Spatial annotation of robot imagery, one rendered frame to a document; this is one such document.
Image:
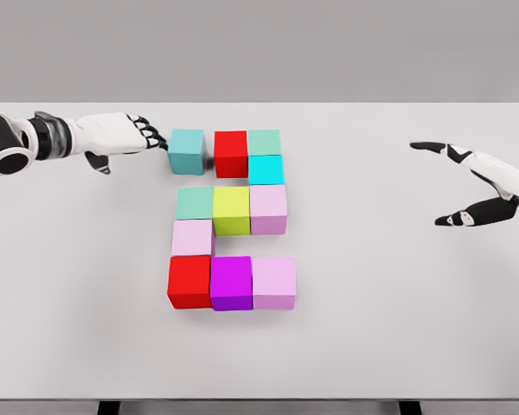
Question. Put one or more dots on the yellow-green cube block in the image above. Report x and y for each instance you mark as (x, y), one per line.
(231, 209)

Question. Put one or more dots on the cyan cube block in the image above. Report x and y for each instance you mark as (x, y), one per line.
(266, 169)

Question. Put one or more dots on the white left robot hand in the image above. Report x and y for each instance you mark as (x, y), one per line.
(108, 132)

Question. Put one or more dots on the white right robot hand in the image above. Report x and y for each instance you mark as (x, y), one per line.
(497, 169)

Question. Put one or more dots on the pink cube block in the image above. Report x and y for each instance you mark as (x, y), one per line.
(192, 238)
(268, 207)
(273, 281)

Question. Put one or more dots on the purple cube block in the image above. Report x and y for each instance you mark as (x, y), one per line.
(231, 281)

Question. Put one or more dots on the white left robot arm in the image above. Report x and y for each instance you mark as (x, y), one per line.
(30, 134)

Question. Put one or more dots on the pale green cube block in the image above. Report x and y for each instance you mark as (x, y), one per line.
(264, 142)
(194, 203)

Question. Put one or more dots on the teal cube block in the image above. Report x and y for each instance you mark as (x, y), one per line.
(187, 149)

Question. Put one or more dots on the red cube block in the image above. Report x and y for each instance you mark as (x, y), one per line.
(189, 281)
(230, 151)

